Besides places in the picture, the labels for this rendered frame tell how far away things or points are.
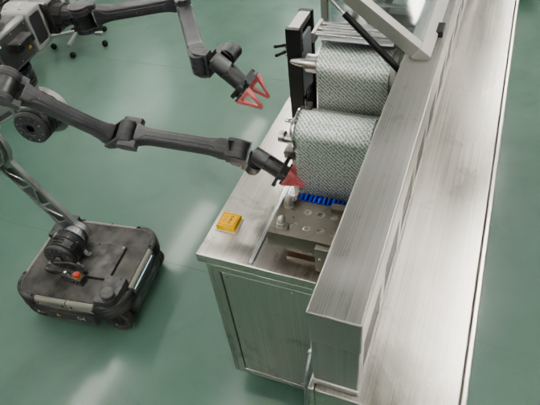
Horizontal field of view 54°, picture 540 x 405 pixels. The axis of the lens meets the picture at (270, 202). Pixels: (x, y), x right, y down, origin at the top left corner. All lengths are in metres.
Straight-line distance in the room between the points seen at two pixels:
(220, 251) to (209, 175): 1.71
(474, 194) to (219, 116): 2.97
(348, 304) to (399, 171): 0.29
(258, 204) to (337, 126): 0.51
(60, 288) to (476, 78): 2.12
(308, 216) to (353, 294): 0.97
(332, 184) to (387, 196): 0.85
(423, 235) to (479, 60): 0.71
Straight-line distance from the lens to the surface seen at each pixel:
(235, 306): 2.04
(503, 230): 3.20
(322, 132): 1.63
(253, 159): 1.75
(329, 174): 1.72
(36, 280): 2.96
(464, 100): 1.52
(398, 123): 1.06
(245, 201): 1.99
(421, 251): 1.11
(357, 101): 1.82
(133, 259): 2.82
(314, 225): 1.70
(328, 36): 1.79
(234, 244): 1.85
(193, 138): 1.77
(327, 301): 0.77
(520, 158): 3.67
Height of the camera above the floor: 2.29
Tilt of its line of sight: 45 degrees down
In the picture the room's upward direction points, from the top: 8 degrees counter-clockwise
